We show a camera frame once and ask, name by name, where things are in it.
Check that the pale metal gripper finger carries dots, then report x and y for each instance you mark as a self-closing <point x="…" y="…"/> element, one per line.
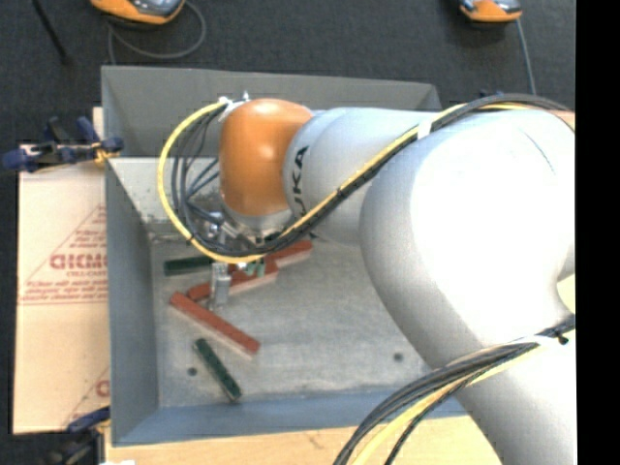
<point x="213" y="294"/>
<point x="223" y="288"/>

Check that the dark green flat block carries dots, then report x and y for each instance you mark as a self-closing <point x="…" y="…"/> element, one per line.
<point x="218" y="370"/>
<point x="180" y="265"/>

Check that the brown cardboard board, red print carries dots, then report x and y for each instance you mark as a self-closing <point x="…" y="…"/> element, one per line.
<point x="58" y="347"/>

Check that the red-brown flat block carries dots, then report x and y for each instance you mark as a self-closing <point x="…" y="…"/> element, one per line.
<point x="247" y="281"/>
<point x="218" y="325"/>
<point x="295" y="252"/>

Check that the grey metal bin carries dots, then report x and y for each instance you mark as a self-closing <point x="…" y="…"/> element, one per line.
<point x="315" y="308"/>

